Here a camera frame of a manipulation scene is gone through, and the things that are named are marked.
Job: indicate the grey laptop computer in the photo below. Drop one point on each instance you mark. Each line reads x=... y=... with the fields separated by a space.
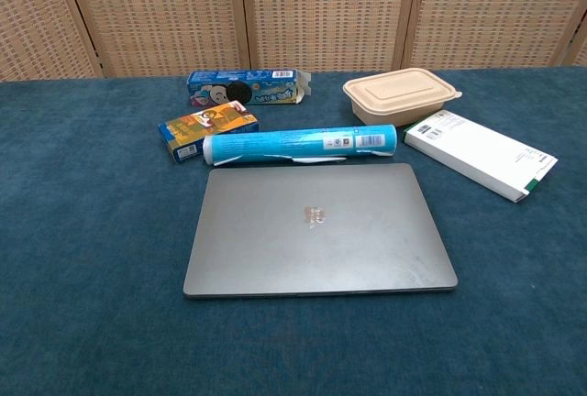
x=321 y=240

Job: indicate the white green box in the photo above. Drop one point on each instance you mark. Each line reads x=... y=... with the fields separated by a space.
x=481 y=153

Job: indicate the blue cling film roll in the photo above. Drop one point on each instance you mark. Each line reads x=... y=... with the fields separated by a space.
x=293 y=141

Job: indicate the small orange blue carton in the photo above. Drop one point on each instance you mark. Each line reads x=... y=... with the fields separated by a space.
x=206 y=130

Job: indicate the blue cookie box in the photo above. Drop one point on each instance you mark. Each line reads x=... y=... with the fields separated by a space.
x=238 y=86

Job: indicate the beige lidded food container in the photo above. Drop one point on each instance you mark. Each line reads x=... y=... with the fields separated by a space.
x=399 y=93

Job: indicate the woven folding screen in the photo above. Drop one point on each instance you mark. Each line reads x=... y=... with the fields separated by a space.
x=321 y=11

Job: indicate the teal table mat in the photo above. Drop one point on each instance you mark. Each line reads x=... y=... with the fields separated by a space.
x=91 y=231

